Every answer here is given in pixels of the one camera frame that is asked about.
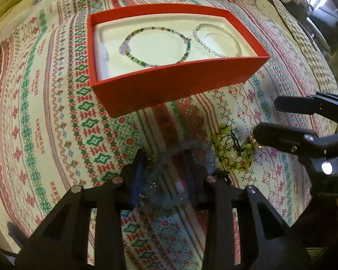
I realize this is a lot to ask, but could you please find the yellow-green beaded bracelet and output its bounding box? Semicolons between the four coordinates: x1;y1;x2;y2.
211;124;255;172

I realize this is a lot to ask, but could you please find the beige quilted blanket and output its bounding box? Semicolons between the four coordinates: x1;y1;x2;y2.
0;0;53;55

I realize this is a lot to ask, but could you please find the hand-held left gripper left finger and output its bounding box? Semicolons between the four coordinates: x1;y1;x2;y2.
15;148;150;270

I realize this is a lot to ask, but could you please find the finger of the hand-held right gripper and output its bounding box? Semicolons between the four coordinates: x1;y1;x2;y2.
274;91;338;125
252;122;338;159

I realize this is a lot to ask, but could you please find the patterned knit blanket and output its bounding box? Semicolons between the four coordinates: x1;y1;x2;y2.
0;0;338;270

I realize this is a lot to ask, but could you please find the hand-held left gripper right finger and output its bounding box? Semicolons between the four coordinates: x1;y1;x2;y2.
183;148;313;270

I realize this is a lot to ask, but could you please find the light blue beaded bracelet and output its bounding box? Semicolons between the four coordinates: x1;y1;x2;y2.
141;139;217;211

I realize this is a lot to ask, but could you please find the clear beaded bracelet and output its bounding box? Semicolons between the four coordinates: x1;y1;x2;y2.
191;23;243;59

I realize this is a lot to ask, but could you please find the green purple beaded bracelet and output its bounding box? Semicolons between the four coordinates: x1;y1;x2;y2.
119;27;192;68

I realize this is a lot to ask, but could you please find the red jewelry box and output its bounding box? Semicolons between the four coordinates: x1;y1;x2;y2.
88;3;271;118

